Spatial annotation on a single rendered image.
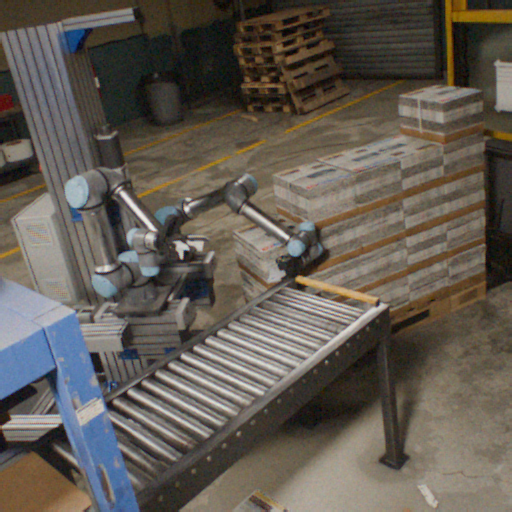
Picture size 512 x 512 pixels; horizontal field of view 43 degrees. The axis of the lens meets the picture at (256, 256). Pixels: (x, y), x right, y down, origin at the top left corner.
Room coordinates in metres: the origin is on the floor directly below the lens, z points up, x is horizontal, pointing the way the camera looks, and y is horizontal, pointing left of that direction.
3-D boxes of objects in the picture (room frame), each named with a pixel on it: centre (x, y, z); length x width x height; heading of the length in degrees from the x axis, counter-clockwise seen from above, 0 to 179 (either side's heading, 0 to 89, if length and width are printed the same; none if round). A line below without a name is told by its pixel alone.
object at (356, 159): (3.37, -0.63, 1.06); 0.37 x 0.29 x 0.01; 23
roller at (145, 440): (1.73, 0.48, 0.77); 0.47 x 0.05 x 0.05; 42
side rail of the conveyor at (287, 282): (2.18, 0.36, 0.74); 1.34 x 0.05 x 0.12; 132
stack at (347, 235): (3.30, -0.50, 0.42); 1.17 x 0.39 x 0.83; 113
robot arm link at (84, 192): (2.54, 0.63, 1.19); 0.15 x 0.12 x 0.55; 140
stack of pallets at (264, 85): (10.11, -0.96, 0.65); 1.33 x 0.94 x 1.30; 136
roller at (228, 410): (1.90, 0.29, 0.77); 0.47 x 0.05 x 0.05; 42
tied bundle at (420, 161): (3.47, -0.90, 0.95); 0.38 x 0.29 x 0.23; 23
